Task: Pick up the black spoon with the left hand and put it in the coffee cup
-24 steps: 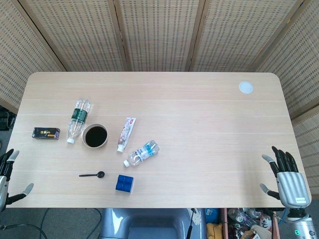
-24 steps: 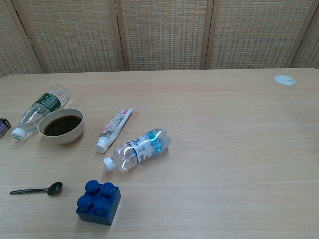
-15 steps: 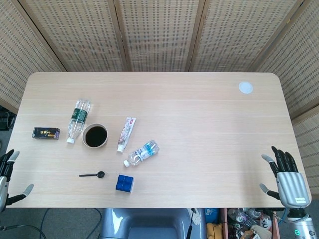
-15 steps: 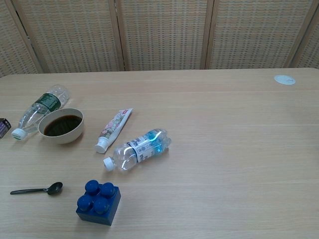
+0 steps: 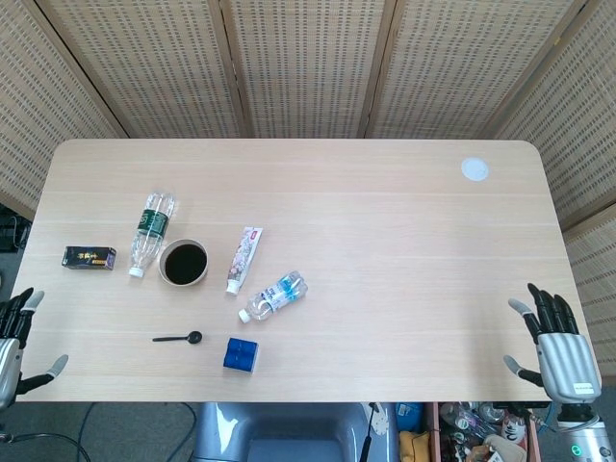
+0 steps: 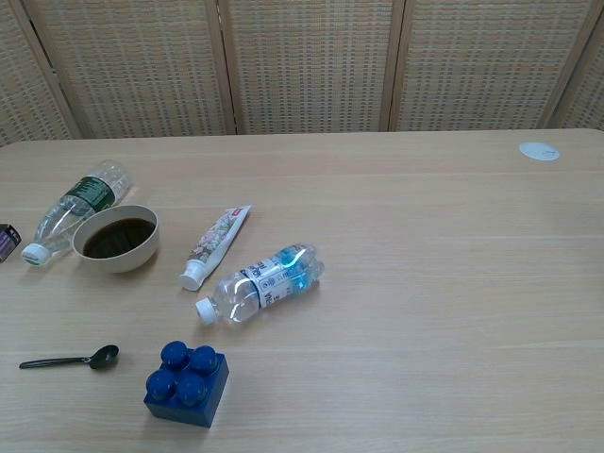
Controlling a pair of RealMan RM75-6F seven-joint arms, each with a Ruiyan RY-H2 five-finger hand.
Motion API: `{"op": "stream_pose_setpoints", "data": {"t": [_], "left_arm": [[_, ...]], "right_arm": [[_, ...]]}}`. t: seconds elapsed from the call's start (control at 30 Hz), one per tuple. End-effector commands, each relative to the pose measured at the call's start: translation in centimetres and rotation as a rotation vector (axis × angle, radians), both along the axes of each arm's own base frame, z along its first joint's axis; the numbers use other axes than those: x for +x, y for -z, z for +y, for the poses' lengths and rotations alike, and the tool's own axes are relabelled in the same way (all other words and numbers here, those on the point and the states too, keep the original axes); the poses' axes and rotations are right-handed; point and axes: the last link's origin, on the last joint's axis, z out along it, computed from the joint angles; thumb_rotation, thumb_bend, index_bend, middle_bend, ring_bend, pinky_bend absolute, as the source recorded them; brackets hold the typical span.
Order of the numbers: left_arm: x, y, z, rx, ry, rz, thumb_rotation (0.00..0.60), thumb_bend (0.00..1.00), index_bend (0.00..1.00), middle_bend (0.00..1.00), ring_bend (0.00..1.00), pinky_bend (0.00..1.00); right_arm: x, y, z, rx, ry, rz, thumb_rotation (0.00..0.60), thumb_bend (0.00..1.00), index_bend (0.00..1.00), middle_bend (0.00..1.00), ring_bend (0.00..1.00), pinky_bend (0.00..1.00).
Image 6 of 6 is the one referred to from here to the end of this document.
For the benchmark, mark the black plastic spoon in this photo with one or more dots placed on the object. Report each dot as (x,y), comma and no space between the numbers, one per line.
(106,357)

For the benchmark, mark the beige bowl of dark liquid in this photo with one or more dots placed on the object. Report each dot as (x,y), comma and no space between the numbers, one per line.
(123,263)

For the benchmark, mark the blue building block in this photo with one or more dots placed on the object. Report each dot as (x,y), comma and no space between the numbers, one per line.
(189,401)

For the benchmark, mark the clear bottle blue white label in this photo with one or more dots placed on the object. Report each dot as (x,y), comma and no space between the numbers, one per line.
(264,283)

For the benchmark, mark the floral toothpaste tube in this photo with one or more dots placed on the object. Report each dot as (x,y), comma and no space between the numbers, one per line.
(212,238)

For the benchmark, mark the woven wooden folding screen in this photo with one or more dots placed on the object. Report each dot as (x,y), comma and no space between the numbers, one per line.
(307,66)

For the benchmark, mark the clear bottle green label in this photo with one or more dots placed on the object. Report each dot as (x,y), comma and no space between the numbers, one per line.
(89,191)

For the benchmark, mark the white round grommet cover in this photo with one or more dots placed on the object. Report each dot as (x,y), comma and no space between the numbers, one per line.
(538,151)

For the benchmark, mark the small black box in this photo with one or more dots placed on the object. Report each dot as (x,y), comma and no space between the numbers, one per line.
(7,240)

